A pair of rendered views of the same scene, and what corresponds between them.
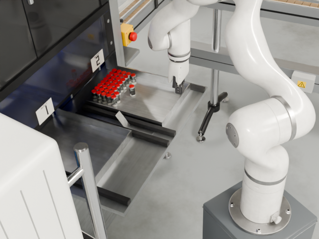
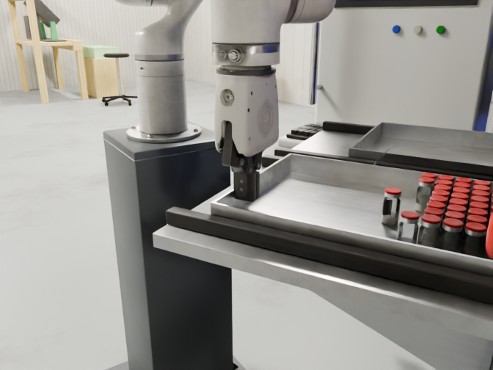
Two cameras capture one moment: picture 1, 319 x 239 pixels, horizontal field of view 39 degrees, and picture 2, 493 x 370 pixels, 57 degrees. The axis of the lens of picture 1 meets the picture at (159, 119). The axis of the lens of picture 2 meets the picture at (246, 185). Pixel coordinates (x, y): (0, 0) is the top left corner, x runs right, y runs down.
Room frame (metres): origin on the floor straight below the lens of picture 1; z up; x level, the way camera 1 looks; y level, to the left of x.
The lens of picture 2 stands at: (2.00, -0.09, 1.13)
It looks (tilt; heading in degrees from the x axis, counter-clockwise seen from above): 20 degrees down; 179
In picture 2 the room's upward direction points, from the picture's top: straight up
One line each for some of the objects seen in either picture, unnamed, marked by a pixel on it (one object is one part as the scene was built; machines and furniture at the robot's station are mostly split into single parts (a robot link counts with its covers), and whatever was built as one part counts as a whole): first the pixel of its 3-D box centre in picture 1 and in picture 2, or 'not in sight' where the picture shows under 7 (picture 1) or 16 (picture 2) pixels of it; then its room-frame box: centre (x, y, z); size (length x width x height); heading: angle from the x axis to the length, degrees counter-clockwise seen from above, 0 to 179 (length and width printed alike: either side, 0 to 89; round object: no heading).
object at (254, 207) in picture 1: (262, 190); (162, 97); (0.86, -0.29, 0.95); 0.19 x 0.19 x 0.18
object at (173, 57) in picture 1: (179, 52); (245, 56); (1.42, -0.09, 1.09); 0.09 x 0.08 x 0.03; 151
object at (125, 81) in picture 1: (119, 88); (436, 211); (1.48, 0.15, 0.90); 0.18 x 0.02 x 0.05; 151
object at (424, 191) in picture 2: (117, 97); (425, 194); (1.42, 0.16, 0.90); 0.02 x 0.02 x 0.05
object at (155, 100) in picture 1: (138, 95); (367, 205); (1.43, 0.08, 0.90); 0.34 x 0.26 x 0.04; 61
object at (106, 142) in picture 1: (72, 143); (455, 152); (1.17, 0.31, 0.90); 0.34 x 0.26 x 0.04; 61
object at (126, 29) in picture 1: (123, 34); not in sight; (1.75, 0.13, 0.99); 0.08 x 0.07 x 0.07; 61
